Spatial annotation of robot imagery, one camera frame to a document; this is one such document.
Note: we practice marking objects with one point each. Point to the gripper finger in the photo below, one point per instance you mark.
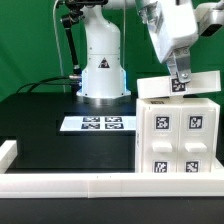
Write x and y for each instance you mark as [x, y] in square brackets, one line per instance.
[178, 65]

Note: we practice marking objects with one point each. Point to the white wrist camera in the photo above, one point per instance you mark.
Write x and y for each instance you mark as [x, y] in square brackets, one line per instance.
[210, 17]

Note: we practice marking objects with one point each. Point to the white cabinet door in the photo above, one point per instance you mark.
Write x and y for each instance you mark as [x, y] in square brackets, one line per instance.
[160, 140]
[196, 140]

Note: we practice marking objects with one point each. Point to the white U-shaped frame fence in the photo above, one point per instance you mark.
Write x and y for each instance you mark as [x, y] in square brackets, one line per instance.
[97, 185]

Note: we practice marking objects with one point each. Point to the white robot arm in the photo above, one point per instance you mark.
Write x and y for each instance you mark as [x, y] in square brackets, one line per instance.
[103, 80]

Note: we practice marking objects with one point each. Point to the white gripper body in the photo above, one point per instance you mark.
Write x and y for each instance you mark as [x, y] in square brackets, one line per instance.
[171, 24]

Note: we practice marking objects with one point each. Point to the white cabinet body box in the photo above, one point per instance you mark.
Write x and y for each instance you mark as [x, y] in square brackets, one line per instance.
[142, 105]

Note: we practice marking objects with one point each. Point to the white cabinet top block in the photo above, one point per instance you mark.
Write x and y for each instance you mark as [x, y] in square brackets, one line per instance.
[166, 86]

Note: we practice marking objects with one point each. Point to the white marker base sheet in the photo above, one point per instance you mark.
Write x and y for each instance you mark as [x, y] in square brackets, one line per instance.
[98, 123]

